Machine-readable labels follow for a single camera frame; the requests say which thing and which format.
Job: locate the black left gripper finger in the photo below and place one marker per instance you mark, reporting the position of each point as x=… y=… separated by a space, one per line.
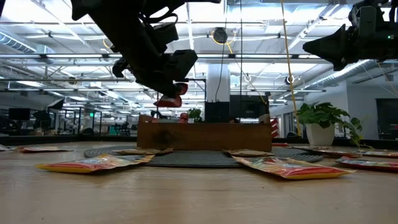
x=164 y=88

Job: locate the small green background plant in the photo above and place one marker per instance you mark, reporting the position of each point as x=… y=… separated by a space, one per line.
x=195 y=114

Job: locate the red strawberry tea packet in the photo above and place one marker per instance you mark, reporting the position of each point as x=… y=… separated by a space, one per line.
x=370 y=165
x=169 y=102
x=280 y=144

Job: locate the large black monitor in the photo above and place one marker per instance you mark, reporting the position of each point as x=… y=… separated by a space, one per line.
x=248 y=107

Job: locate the black desk monitor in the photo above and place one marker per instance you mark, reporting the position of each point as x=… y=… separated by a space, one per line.
x=19 y=114

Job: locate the grey round woven placemat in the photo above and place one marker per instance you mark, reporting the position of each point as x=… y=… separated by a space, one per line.
x=192 y=160

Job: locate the wooden three-compartment tea box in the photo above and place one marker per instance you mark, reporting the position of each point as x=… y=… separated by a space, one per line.
x=202 y=137

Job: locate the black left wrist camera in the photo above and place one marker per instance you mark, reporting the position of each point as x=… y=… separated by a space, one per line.
x=166 y=34

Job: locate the black cabinet box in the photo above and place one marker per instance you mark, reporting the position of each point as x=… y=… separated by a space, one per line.
x=216 y=112

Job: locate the small flat tea packet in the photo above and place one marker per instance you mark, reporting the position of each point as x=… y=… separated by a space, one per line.
x=5 y=148
x=43 y=149

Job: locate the silver ventilation duct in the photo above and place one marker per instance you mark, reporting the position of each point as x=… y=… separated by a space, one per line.
x=342 y=74

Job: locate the black table edge frame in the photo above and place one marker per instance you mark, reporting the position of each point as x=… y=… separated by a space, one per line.
x=46 y=140

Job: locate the black background rig frame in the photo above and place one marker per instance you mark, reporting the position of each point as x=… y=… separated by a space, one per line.
x=205 y=93

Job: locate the red white striped post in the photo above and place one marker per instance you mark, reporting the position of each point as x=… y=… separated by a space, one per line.
x=275 y=127

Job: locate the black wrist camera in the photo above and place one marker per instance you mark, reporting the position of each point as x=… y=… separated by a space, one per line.
x=166 y=34
x=367 y=17

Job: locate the person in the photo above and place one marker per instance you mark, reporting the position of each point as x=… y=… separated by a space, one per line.
x=184 y=117

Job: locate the green plant in white pot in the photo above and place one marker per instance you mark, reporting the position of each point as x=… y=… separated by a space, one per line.
x=320 y=135

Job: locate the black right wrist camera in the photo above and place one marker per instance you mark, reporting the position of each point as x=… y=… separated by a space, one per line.
x=367 y=17

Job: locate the white square column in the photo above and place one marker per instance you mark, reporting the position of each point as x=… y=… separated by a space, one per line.
x=211 y=84

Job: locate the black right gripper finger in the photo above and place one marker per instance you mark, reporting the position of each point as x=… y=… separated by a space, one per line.
x=329 y=46

